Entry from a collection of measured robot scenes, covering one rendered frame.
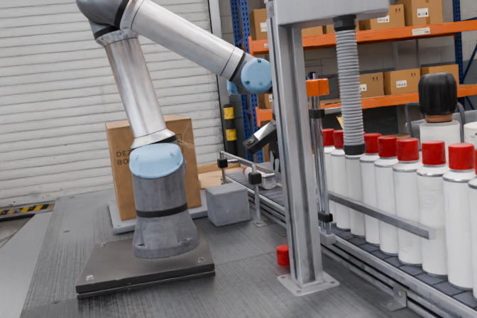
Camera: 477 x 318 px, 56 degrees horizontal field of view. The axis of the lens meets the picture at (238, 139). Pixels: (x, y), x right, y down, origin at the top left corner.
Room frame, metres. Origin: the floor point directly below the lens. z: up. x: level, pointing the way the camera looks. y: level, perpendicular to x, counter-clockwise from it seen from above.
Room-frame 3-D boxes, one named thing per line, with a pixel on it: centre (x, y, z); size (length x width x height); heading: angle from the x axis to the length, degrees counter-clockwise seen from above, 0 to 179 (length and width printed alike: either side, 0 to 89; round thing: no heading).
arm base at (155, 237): (1.01, 0.19, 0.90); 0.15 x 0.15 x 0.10
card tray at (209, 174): (1.83, 0.08, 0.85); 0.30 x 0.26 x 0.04; 18
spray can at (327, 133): (0.97, -0.19, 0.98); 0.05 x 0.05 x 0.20
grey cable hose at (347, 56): (0.69, -0.18, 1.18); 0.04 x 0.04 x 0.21
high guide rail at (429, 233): (1.14, -0.10, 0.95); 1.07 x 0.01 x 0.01; 18
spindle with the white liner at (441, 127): (1.04, -0.47, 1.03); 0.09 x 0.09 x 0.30
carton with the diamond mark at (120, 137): (1.44, 0.29, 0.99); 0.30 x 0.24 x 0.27; 17
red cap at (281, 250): (0.89, -0.07, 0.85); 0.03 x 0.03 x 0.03
